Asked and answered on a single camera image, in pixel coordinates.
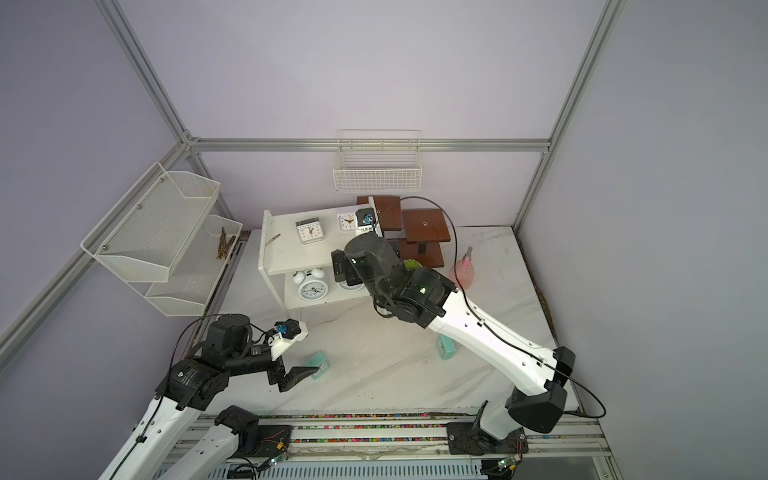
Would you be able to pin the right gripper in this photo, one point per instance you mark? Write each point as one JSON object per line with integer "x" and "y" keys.
{"x": 345, "y": 266}

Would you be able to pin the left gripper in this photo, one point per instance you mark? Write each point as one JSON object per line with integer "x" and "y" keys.
{"x": 292, "y": 377}

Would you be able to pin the mint green square alarm clock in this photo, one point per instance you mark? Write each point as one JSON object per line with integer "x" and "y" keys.
{"x": 321, "y": 362}

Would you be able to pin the white twin-bell alarm clock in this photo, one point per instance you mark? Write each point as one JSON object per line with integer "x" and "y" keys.
{"x": 311, "y": 284}

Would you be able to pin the lilac square alarm clock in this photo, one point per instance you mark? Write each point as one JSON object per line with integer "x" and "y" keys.
{"x": 347, "y": 222}

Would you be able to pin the transparent square alarm clock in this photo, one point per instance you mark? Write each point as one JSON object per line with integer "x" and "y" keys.
{"x": 310, "y": 231}

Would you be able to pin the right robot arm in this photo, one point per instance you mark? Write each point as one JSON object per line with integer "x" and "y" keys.
{"x": 425, "y": 297}

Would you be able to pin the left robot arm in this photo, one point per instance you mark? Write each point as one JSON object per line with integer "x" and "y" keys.
{"x": 233, "y": 346}

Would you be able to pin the white two-tier shelf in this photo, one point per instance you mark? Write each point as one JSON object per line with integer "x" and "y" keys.
{"x": 282, "y": 254}

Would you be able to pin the small potted green succulent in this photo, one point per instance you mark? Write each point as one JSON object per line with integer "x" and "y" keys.
{"x": 411, "y": 264}

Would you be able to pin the brown wooden stepped stand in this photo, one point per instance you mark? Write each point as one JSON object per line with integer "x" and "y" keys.
{"x": 415, "y": 234}

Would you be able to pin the pink spray bottle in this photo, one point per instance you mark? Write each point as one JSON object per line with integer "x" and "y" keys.
{"x": 463, "y": 272}

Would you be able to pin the brown twigs in rack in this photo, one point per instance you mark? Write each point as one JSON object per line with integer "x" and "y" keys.
{"x": 226, "y": 242}

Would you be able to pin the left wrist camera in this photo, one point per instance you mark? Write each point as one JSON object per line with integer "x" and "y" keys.
{"x": 283, "y": 335}

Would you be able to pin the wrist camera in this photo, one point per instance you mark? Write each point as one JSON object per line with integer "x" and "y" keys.
{"x": 283, "y": 335}
{"x": 366, "y": 220}

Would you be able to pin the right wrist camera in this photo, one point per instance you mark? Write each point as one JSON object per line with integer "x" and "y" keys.
{"x": 366, "y": 220}

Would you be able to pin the white wire wall basket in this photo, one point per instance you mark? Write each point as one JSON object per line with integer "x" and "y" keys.
{"x": 378, "y": 161}

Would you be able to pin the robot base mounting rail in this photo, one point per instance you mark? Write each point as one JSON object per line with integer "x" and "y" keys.
{"x": 419, "y": 446}

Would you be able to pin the white mesh wall rack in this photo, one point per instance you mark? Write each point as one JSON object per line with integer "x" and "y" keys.
{"x": 162, "y": 238}

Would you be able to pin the aluminium frame rails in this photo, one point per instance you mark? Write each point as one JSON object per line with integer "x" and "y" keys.
{"x": 15, "y": 340}

